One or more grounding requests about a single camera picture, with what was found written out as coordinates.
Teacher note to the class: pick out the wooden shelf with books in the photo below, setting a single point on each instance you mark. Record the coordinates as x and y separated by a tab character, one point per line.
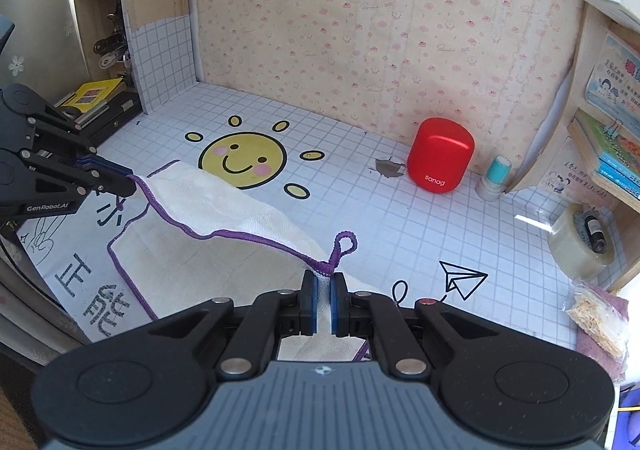
625	225

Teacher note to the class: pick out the light blue paper notice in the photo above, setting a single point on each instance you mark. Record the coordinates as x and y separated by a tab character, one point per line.
615	75

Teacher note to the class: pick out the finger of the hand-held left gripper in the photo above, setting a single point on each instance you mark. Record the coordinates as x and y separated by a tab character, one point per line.
112	182
65	130

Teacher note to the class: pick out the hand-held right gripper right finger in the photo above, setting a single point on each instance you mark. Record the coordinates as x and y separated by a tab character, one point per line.
336	305

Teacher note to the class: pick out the white towel with purple edge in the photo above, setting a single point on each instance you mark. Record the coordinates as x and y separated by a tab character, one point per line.
225	215

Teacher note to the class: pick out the small black bottle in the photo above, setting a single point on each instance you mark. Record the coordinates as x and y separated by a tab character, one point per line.
594	230

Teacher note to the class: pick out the yellow cover book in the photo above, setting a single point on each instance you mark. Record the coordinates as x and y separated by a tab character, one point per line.
90	93

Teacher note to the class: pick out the clear tape roll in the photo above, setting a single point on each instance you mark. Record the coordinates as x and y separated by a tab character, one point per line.
565	250

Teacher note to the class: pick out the red round speaker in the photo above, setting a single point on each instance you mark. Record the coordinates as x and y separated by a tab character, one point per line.
440	155

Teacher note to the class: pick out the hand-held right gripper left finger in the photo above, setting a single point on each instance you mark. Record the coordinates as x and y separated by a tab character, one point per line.
311	302

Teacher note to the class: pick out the teal and grey stamp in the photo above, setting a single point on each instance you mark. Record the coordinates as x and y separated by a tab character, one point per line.
495	175

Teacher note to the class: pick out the clear plastic snack bag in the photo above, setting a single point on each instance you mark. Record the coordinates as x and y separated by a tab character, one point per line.
597	320

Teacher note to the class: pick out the black flat case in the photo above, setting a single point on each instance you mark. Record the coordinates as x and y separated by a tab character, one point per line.
112	118

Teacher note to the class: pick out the green cover book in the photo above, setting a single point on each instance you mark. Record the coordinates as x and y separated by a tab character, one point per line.
610	143

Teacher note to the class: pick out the blue plastic object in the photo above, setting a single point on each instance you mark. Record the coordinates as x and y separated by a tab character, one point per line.
631	395

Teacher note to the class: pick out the black binder clip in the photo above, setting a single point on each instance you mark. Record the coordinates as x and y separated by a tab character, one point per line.
612	130

